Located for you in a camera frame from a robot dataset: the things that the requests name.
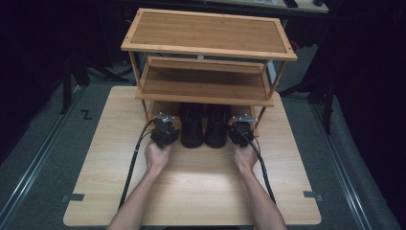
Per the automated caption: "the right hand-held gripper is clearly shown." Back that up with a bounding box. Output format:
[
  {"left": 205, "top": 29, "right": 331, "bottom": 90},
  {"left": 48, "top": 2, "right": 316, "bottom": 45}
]
[{"left": 227, "top": 113, "right": 259, "bottom": 149}]

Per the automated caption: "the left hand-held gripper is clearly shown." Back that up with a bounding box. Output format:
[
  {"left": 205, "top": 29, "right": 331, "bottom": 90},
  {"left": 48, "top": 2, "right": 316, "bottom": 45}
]
[{"left": 149, "top": 112, "right": 181, "bottom": 150}]

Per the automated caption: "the black sneaker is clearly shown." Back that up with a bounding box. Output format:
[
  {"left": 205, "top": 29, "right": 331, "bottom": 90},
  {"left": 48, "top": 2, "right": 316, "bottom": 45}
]
[
  {"left": 178, "top": 102, "right": 206, "bottom": 150},
  {"left": 203, "top": 103, "right": 232, "bottom": 150}
]

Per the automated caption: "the wooden three-tier shoe rack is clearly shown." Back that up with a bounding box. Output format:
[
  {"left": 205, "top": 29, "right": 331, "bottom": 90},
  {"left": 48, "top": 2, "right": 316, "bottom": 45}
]
[{"left": 120, "top": 8, "right": 299, "bottom": 139}]

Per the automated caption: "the person's right hand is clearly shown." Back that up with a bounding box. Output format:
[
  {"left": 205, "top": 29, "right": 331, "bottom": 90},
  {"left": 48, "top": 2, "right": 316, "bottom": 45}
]
[{"left": 232, "top": 142, "right": 259, "bottom": 174}]

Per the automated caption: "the person's left hand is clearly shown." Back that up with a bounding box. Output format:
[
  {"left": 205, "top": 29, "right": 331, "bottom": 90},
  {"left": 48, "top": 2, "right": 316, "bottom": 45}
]
[{"left": 144, "top": 139, "right": 173, "bottom": 174}]

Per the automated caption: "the black floor tape mark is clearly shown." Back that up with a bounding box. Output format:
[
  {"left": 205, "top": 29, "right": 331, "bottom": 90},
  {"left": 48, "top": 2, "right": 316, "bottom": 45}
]
[{"left": 79, "top": 108, "right": 94, "bottom": 121}]

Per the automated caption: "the black metal stand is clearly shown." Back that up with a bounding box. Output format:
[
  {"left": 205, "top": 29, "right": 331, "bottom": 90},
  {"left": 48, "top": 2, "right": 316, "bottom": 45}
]
[
  {"left": 59, "top": 52, "right": 128, "bottom": 115},
  {"left": 279, "top": 71, "right": 337, "bottom": 136}
]

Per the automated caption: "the grey tape marker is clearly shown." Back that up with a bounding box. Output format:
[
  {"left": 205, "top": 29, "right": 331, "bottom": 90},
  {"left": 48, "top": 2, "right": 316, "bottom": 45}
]
[
  {"left": 302, "top": 190, "right": 325, "bottom": 202},
  {"left": 61, "top": 193, "right": 86, "bottom": 203}
]

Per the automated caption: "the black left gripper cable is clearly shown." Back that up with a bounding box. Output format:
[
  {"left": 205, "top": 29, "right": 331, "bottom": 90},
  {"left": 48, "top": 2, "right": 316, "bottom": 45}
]
[{"left": 118, "top": 117, "right": 160, "bottom": 211}]

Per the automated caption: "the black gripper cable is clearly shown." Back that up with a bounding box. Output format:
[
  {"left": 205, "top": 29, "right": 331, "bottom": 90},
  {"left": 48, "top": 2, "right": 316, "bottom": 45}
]
[
  {"left": 237, "top": 127, "right": 278, "bottom": 206},
  {"left": 118, "top": 117, "right": 160, "bottom": 211}
]

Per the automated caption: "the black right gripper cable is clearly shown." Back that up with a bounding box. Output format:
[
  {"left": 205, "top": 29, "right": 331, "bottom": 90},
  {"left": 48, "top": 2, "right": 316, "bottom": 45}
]
[{"left": 237, "top": 127, "right": 278, "bottom": 206}]

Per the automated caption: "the metal floor rail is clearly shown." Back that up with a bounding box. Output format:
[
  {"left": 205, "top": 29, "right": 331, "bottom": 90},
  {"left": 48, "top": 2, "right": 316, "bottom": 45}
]
[
  {"left": 309, "top": 102, "right": 373, "bottom": 230},
  {"left": 0, "top": 85, "right": 84, "bottom": 226}
]

